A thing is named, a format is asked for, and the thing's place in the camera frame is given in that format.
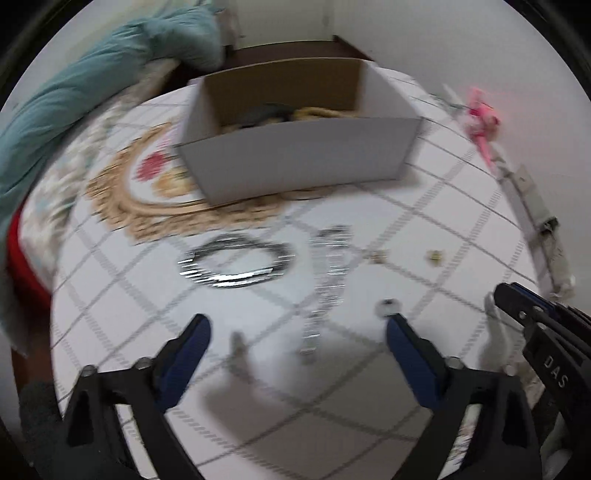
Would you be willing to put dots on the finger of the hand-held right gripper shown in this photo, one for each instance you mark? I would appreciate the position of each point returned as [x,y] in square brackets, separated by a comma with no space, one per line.
[535,295]
[508,300]

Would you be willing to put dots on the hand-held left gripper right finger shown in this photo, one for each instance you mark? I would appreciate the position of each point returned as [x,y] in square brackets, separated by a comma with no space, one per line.
[411,360]

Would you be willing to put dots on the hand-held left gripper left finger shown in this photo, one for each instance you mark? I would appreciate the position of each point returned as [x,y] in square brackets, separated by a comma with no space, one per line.
[184,360]

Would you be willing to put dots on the small gold earring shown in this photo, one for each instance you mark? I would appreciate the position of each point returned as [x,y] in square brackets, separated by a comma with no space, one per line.
[434,257]
[379,256]

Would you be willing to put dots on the white cardboard box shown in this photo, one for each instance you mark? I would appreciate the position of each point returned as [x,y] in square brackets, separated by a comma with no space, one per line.
[295,152]

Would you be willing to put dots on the pink plush toy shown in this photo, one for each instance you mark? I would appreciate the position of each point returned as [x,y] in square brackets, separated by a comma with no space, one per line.
[480,121]

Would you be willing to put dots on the red bed base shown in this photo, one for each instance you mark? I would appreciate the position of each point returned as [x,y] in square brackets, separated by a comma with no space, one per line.
[23,258]

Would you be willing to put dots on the checked bed sheet mattress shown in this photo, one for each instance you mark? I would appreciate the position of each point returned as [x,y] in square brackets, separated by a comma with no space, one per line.
[60,194]

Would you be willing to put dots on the teal quilt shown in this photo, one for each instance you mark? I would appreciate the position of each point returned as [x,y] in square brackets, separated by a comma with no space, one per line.
[92,92]

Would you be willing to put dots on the white wall outlet panel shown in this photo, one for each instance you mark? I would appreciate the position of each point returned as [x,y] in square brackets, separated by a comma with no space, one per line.
[538,203]
[556,258]

